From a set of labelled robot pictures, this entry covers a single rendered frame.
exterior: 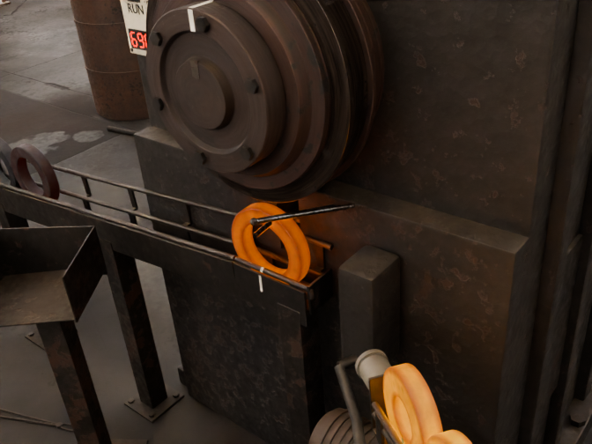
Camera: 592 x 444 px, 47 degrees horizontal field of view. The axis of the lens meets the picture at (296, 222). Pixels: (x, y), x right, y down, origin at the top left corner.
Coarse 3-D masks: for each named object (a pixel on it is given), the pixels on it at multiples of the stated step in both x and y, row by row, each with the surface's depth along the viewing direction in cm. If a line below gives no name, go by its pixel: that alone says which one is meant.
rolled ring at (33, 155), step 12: (24, 144) 188; (12, 156) 192; (24, 156) 187; (36, 156) 185; (12, 168) 196; (24, 168) 196; (36, 168) 186; (48, 168) 186; (24, 180) 196; (48, 180) 186; (36, 192) 196; (48, 192) 188
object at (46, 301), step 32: (0, 256) 162; (32, 256) 161; (64, 256) 161; (96, 256) 156; (0, 288) 160; (32, 288) 158; (64, 288) 156; (0, 320) 149; (32, 320) 147; (64, 320) 145; (64, 352) 159; (64, 384) 165; (96, 416) 174
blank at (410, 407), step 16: (400, 368) 101; (416, 368) 100; (384, 384) 107; (400, 384) 99; (416, 384) 97; (384, 400) 109; (400, 400) 104; (416, 400) 95; (432, 400) 96; (400, 416) 105; (416, 416) 95; (432, 416) 95; (400, 432) 104; (416, 432) 96; (432, 432) 94
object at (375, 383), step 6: (372, 378) 108; (378, 378) 108; (372, 384) 108; (378, 384) 108; (372, 390) 108; (378, 390) 109; (372, 396) 109; (378, 396) 109; (372, 402) 109; (378, 402) 110; (384, 402) 110; (372, 408) 110; (384, 408) 111; (372, 420) 111; (372, 426) 112
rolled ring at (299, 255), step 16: (256, 208) 132; (272, 208) 132; (240, 224) 137; (272, 224) 131; (288, 224) 130; (240, 240) 140; (288, 240) 130; (304, 240) 131; (240, 256) 142; (256, 256) 142; (288, 256) 132; (304, 256) 131; (288, 272) 134; (304, 272) 134
